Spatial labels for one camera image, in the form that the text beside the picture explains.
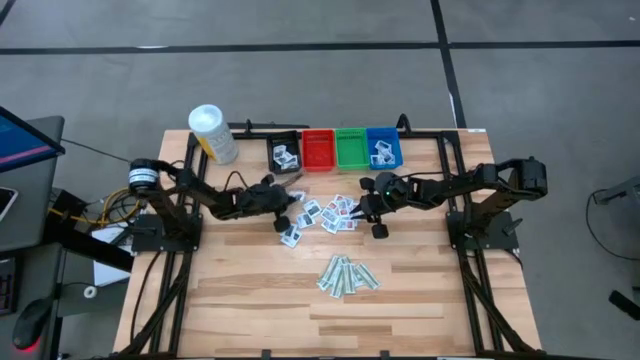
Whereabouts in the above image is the smartphone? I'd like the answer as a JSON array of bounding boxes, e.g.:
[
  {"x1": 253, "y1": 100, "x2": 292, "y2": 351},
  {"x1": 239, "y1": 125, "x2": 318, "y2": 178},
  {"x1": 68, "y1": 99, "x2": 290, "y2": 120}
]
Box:
[{"x1": 0, "y1": 185, "x2": 19, "y2": 224}]

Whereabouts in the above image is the red plastic basket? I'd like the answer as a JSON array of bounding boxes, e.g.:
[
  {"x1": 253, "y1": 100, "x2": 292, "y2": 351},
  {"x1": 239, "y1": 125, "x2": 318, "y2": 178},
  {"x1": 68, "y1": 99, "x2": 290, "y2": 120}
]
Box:
[{"x1": 301, "y1": 128, "x2": 337, "y2": 173}]

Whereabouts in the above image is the desk monitor blue screen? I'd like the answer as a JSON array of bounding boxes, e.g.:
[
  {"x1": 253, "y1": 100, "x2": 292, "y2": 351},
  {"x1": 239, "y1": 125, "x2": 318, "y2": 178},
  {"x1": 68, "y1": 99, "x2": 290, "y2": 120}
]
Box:
[{"x1": 0, "y1": 104, "x2": 66, "y2": 174}]

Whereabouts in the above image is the grey stand leg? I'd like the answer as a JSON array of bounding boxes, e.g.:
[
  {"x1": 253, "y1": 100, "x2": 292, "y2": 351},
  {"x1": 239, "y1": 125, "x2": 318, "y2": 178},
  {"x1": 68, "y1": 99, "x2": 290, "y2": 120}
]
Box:
[{"x1": 592, "y1": 174, "x2": 640, "y2": 206}]

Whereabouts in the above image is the thin black floor cable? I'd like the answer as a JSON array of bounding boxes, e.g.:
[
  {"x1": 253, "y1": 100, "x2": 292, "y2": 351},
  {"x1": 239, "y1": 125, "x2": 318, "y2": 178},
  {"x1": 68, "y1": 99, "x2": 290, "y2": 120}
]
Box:
[{"x1": 584, "y1": 189, "x2": 640, "y2": 262}]

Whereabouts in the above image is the thin black monitor cable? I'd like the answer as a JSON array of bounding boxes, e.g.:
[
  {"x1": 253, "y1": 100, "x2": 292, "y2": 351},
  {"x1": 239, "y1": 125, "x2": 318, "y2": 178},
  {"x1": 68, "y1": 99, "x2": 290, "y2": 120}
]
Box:
[{"x1": 62, "y1": 138, "x2": 134, "y2": 164}]

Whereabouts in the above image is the green plastic basket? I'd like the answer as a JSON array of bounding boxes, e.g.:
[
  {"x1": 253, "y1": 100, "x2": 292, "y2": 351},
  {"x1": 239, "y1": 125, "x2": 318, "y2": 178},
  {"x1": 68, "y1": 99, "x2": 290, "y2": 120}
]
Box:
[{"x1": 333, "y1": 127, "x2": 371, "y2": 171}]

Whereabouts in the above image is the blue plastic basket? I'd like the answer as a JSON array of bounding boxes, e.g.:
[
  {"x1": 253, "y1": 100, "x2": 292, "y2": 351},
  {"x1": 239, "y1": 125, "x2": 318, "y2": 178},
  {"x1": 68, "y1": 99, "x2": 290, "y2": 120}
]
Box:
[{"x1": 365, "y1": 126, "x2": 404, "y2": 170}]

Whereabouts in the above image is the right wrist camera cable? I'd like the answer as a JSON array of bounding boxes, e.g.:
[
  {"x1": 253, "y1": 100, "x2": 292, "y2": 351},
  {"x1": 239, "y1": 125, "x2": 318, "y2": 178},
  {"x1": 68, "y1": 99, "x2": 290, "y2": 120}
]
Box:
[{"x1": 394, "y1": 171, "x2": 481, "y2": 184}]

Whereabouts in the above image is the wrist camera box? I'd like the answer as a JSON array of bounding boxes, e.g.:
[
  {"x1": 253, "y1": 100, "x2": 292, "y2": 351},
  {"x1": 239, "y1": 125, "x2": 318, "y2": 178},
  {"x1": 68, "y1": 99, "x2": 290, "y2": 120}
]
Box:
[
  {"x1": 249, "y1": 184, "x2": 276, "y2": 209},
  {"x1": 364, "y1": 195, "x2": 386, "y2": 221}
]

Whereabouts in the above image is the white wipes canister yellow stripe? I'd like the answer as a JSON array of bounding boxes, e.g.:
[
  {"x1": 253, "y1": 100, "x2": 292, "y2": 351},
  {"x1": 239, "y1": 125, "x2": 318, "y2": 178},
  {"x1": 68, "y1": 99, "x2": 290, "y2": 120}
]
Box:
[{"x1": 187, "y1": 103, "x2": 240, "y2": 166}]

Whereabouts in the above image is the black plastic basket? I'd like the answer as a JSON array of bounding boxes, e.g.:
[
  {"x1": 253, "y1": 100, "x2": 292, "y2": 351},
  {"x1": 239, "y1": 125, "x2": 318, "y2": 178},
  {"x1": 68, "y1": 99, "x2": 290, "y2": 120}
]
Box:
[{"x1": 265, "y1": 130, "x2": 303, "y2": 175}]

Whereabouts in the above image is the yellow cable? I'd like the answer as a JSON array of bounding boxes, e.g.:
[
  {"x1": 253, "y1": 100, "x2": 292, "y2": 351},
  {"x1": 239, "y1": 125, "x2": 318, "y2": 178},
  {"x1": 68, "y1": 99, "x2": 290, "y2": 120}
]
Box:
[{"x1": 49, "y1": 187, "x2": 146, "y2": 229}]

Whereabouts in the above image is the white paper sheet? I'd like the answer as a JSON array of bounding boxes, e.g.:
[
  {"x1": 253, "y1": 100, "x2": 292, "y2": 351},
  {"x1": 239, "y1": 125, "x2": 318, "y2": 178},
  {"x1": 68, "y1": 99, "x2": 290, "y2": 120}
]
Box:
[{"x1": 92, "y1": 223, "x2": 135, "y2": 288}]

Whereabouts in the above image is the black keyboard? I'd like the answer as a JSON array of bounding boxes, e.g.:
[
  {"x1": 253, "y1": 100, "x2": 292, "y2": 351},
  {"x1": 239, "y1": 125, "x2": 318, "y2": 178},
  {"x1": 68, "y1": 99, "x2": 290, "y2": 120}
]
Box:
[{"x1": 0, "y1": 257, "x2": 20, "y2": 317}]

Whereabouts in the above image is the grey desk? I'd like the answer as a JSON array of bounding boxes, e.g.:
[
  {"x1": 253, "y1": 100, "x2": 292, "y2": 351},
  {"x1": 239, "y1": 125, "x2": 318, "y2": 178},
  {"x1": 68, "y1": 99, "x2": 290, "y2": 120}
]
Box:
[{"x1": 0, "y1": 115, "x2": 66, "y2": 360}]

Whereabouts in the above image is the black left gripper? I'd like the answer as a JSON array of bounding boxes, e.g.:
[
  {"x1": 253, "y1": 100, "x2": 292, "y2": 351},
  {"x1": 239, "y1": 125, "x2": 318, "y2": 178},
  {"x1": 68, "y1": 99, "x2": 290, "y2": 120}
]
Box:
[{"x1": 247, "y1": 173, "x2": 305, "y2": 234}]

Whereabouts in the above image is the black desk crossbar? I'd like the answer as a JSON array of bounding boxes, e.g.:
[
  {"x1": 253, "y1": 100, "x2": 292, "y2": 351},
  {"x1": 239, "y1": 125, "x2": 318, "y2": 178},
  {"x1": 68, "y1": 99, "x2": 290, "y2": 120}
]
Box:
[{"x1": 44, "y1": 189, "x2": 135, "y2": 274}]

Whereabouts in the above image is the black computer mouse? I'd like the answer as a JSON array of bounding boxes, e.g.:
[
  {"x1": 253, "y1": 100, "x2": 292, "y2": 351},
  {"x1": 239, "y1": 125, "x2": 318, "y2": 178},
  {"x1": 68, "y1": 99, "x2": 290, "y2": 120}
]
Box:
[{"x1": 11, "y1": 297, "x2": 52, "y2": 352}]

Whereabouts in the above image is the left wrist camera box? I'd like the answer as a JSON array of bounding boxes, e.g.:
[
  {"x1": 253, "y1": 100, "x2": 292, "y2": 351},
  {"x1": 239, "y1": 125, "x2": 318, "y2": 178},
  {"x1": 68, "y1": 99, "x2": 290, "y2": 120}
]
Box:
[{"x1": 249, "y1": 184, "x2": 276, "y2": 209}]

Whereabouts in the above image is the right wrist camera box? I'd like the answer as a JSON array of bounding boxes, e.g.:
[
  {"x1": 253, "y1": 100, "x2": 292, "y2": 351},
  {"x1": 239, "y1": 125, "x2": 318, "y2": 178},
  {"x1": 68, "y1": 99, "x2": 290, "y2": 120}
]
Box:
[{"x1": 364, "y1": 195, "x2": 386, "y2": 221}]

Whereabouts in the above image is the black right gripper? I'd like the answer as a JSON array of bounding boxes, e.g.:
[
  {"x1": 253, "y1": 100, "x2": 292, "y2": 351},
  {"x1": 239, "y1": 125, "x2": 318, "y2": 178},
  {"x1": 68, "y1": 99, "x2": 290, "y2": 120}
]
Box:
[{"x1": 348, "y1": 176, "x2": 390, "y2": 240}]

